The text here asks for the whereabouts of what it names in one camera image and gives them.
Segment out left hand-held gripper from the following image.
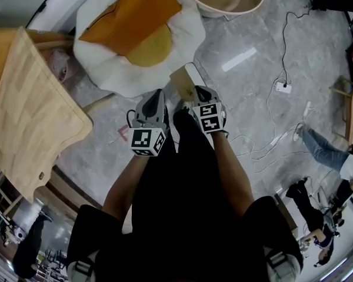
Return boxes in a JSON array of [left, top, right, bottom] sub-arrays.
[[128, 89, 170, 158]]

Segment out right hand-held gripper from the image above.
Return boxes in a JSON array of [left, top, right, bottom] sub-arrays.
[[192, 85, 227, 135]]

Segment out beige hardcover book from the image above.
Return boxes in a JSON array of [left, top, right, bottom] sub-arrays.
[[169, 62, 208, 103]]

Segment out white round cushion seat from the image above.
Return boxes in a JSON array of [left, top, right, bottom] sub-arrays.
[[72, 0, 207, 99]]

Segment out person's right forearm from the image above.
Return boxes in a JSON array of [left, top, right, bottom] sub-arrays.
[[211, 130, 256, 212]]

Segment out person's left forearm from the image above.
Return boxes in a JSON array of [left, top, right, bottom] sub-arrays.
[[101, 153, 151, 214]]

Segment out round mustard seat cushion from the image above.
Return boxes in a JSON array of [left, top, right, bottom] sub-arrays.
[[124, 23, 174, 68]]

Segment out white square power strip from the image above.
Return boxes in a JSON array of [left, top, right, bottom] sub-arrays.
[[275, 80, 293, 95]]

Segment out orange square cushion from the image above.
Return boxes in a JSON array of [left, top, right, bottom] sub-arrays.
[[77, 0, 183, 56]]

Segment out pink plastic bag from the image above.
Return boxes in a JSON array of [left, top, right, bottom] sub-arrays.
[[45, 47, 79, 84]]

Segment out round wooden platform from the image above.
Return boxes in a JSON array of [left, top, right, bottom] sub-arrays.
[[46, 165, 104, 217]]

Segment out person's black clothing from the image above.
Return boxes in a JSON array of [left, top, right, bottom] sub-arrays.
[[65, 109, 306, 282]]

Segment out light wooden table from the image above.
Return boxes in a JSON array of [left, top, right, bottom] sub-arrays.
[[0, 26, 94, 204]]

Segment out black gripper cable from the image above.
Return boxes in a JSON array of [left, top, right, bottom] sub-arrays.
[[125, 108, 136, 128]]

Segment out tangled white floor cables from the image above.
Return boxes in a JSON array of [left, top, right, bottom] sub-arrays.
[[231, 77, 314, 174]]

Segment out long black power cable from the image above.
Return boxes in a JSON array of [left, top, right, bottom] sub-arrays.
[[281, 5, 313, 85]]

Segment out grey strap buckle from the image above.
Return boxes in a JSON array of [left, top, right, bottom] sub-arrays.
[[267, 252, 287, 269], [74, 259, 91, 276]]

